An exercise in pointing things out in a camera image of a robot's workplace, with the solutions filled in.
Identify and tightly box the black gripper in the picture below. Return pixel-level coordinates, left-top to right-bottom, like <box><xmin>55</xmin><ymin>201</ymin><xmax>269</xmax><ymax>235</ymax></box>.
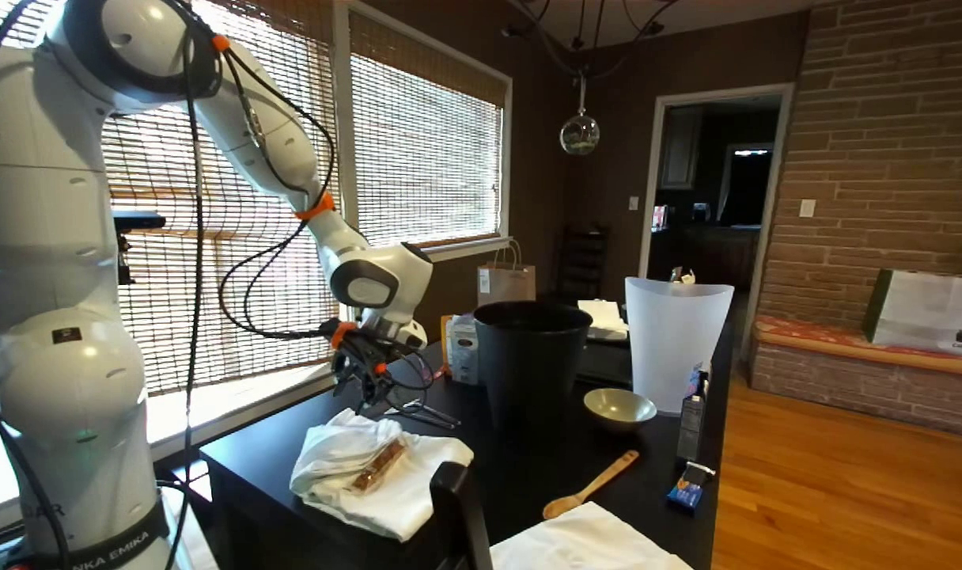
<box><xmin>333</xmin><ymin>319</ymin><xmax>432</xmax><ymax>420</ymax></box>

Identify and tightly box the brown sachet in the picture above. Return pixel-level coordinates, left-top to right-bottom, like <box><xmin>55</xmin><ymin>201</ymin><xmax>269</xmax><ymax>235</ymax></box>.
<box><xmin>349</xmin><ymin>438</ymin><xmax>411</xmax><ymax>497</ymax></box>

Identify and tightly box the white cloth towel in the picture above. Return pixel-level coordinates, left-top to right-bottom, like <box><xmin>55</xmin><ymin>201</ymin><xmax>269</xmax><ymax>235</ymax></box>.
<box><xmin>488</xmin><ymin>497</ymin><xmax>695</xmax><ymax>570</ymax></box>
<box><xmin>287</xmin><ymin>405</ymin><xmax>477</xmax><ymax>544</ymax></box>

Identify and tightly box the metal serving fork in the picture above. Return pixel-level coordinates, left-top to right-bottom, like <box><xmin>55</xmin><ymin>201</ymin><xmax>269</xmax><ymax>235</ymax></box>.
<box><xmin>382</xmin><ymin>396</ymin><xmax>466</xmax><ymax>425</ymax></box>

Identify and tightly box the white printed pouch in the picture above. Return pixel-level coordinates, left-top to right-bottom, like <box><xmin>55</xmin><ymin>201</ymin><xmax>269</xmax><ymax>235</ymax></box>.
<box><xmin>442</xmin><ymin>310</ymin><xmax>484</xmax><ymax>388</ymax></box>

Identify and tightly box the brown paper bag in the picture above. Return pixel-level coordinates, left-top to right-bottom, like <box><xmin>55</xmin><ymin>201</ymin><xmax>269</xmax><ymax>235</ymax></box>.
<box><xmin>473</xmin><ymin>238</ymin><xmax>541</xmax><ymax>310</ymax></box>

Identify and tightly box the wide bamboo window blind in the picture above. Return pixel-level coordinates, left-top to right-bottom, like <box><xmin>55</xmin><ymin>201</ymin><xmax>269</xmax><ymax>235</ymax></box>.
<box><xmin>0</xmin><ymin>0</ymin><xmax>342</xmax><ymax>426</ymax></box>

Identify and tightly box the wooden spoon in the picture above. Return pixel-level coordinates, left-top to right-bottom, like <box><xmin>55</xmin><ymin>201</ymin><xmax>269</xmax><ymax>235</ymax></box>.
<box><xmin>541</xmin><ymin>445</ymin><xmax>645</xmax><ymax>523</ymax></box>

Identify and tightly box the white paper napkin stack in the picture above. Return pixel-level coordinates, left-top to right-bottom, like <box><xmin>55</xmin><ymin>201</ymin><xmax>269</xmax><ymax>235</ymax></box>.
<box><xmin>575</xmin><ymin>297</ymin><xmax>633</xmax><ymax>344</ymax></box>

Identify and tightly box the grey ceramic bowl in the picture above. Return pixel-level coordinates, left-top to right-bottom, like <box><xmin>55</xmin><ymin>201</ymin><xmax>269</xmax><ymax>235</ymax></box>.
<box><xmin>579</xmin><ymin>384</ymin><xmax>661</xmax><ymax>434</ymax></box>

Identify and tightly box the black shelf rack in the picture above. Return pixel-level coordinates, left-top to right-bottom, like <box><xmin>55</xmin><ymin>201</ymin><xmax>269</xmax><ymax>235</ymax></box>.
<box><xmin>558</xmin><ymin>223</ymin><xmax>614</xmax><ymax>302</ymax></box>

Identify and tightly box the narrow bamboo window blind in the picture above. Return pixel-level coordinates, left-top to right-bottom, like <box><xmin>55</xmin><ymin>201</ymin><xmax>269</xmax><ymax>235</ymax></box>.
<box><xmin>349</xmin><ymin>50</ymin><xmax>507</xmax><ymax>252</ymax></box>

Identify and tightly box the white pitcher container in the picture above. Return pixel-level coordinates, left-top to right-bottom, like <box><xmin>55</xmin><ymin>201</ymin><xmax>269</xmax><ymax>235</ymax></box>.
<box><xmin>622</xmin><ymin>275</ymin><xmax>736</xmax><ymax>419</ymax></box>

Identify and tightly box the dark pump bottle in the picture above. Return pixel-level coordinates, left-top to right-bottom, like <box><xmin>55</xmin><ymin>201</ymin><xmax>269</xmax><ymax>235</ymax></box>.
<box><xmin>675</xmin><ymin>364</ymin><xmax>716</xmax><ymax>466</ymax></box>

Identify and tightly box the small blue box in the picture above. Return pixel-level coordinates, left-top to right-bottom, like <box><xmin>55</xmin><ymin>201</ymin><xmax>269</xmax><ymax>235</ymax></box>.
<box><xmin>663</xmin><ymin>460</ymin><xmax>720</xmax><ymax>517</ymax></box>

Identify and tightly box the white framed doorway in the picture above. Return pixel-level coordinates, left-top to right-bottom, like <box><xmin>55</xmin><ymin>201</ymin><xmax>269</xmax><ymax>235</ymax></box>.
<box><xmin>637</xmin><ymin>81</ymin><xmax>800</xmax><ymax>358</ymax></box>

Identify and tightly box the brick hearth ledge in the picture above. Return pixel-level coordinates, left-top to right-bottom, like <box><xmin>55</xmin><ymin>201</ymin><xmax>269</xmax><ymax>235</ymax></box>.
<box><xmin>747</xmin><ymin>312</ymin><xmax>962</xmax><ymax>443</ymax></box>

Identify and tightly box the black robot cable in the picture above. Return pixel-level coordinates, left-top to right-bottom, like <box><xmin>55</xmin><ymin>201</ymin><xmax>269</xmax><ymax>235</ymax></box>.
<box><xmin>0</xmin><ymin>0</ymin><xmax>342</xmax><ymax>570</ymax></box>

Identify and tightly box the black camera on window stand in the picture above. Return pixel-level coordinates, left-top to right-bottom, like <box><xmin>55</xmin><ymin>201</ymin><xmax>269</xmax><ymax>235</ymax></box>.
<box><xmin>112</xmin><ymin>206</ymin><xmax>172</xmax><ymax>287</ymax></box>

